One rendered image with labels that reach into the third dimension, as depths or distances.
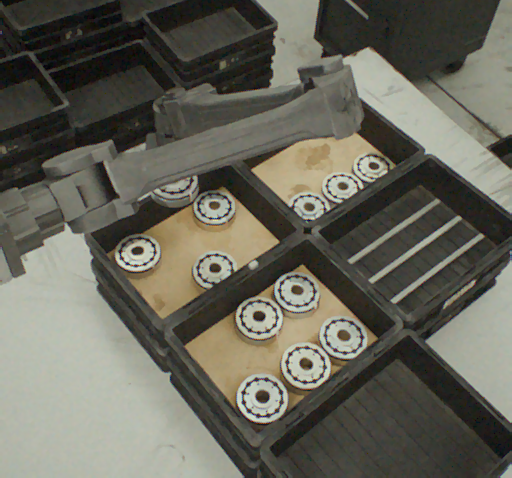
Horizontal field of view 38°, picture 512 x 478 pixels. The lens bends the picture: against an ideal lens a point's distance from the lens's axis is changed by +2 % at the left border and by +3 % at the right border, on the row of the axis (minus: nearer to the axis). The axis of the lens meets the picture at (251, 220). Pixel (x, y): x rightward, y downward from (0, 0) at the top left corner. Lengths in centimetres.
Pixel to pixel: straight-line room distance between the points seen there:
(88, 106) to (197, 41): 46
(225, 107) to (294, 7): 258
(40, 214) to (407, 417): 89
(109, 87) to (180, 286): 127
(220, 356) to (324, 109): 73
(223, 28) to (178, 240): 128
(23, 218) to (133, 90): 182
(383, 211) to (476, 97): 172
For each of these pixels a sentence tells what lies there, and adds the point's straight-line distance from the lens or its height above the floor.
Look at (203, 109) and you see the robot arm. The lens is 127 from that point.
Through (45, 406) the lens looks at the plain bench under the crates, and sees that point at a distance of 170.
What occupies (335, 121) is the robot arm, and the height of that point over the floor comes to 154.
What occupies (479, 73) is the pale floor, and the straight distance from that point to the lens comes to 361.
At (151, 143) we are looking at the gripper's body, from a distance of 149.
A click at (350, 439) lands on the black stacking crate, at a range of 152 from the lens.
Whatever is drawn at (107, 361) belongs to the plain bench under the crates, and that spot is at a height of 70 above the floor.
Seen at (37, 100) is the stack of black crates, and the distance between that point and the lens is 259.
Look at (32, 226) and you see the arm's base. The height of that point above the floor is 147.
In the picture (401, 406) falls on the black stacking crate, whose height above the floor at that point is 83.
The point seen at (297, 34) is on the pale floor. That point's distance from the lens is 363.
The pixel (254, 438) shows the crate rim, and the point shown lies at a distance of 139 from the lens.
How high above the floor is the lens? 222
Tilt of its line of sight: 52 degrees down
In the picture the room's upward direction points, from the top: 4 degrees clockwise
